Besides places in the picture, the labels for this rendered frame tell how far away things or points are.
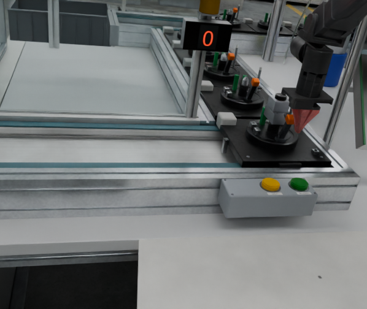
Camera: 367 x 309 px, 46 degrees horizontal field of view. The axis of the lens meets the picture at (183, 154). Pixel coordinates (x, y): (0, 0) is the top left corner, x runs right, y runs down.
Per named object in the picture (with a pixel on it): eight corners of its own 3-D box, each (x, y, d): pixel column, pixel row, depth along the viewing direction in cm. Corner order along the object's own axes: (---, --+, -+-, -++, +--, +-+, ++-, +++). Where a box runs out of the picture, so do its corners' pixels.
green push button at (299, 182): (309, 194, 97) (312, 186, 96) (293, 194, 96) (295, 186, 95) (301, 184, 101) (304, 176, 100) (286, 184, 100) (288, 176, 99)
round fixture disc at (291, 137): (305, 151, 112) (307, 144, 111) (255, 151, 109) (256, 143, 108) (284, 127, 124) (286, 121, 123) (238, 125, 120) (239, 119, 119)
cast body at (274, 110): (287, 125, 111) (294, 100, 108) (271, 124, 110) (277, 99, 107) (275, 111, 118) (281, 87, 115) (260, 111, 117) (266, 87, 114)
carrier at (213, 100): (289, 124, 131) (299, 84, 125) (213, 122, 126) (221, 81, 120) (261, 94, 152) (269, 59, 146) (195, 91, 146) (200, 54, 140)
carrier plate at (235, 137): (329, 167, 110) (332, 160, 109) (241, 168, 104) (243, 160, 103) (291, 125, 130) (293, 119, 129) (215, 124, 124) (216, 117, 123)
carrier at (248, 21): (297, 38, 235) (302, 15, 229) (256, 35, 229) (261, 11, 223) (280, 27, 255) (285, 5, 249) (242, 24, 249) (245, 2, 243)
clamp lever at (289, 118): (285, 140, 110) (296, 119, 104) (278, 140, 109) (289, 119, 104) (281, 130, 112) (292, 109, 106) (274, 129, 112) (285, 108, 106)
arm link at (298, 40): (314, 14, 87) (352, 21, 89) (294, 3, 97) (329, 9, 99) (296, 70, 93) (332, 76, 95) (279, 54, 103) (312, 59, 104)
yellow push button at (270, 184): (280, 194, 96) (283, 187, 95) (264, 194, 95) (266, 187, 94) (274, 184, 99) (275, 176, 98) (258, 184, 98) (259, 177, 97)
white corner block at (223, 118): (234, 132, 122) (237, 118, 120) (219, 131, 121) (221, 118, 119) (230, 124, 126) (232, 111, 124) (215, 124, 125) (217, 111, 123)
